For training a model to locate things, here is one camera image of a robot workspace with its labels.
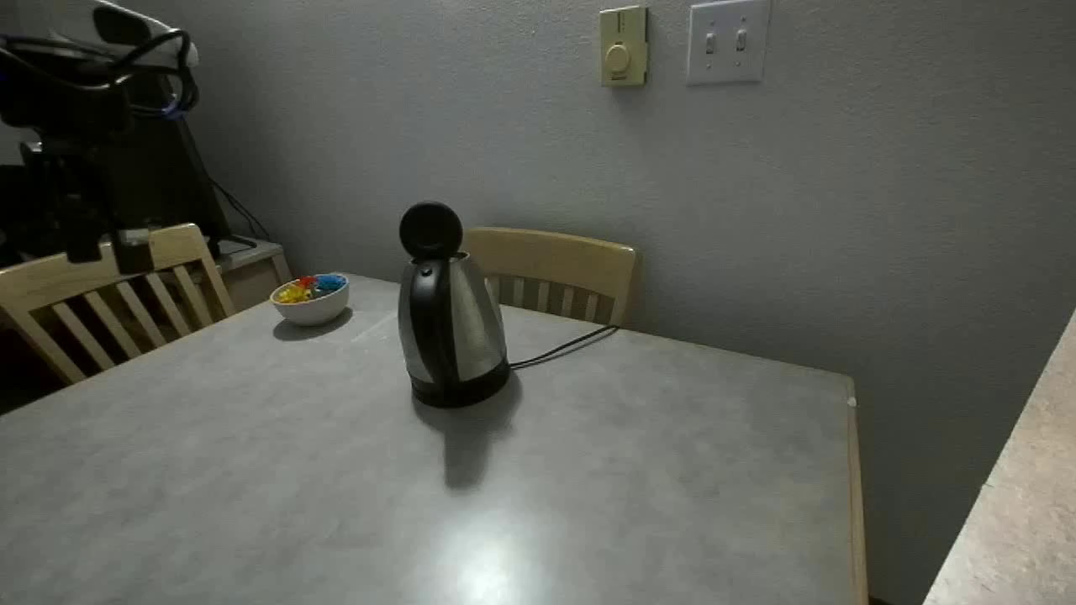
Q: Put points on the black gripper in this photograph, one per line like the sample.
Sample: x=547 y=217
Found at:
x=71 y=178

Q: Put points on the stainless steel electric kettle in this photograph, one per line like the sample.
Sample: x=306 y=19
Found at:
x=464 y=323

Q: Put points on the wooden slat-back chair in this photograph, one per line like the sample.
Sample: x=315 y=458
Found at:
x=560 y=263
x=70 y=279

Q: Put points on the tall black panel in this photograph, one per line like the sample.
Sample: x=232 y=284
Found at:
x=169 y=178

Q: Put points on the small beige side cabinet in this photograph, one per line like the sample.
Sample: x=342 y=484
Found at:
x=254 y=274

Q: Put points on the yellow toy flower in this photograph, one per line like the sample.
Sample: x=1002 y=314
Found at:
x=292 y=293

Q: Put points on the red toy flower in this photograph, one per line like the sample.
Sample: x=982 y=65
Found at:
x=305 y=279

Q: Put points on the white ceramic bowl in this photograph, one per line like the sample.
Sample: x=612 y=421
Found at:
x=315 y=305

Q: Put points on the blue toy flower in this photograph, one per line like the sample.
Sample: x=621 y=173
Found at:
x=332 y=284

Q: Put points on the grey speckled countertop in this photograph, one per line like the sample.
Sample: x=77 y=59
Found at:
x=1020 y=504

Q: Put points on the cream dimmer wall switch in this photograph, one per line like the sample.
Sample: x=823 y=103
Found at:
x=625 y=49

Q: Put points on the white double light switch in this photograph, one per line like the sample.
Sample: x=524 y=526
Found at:
x=729 y=41

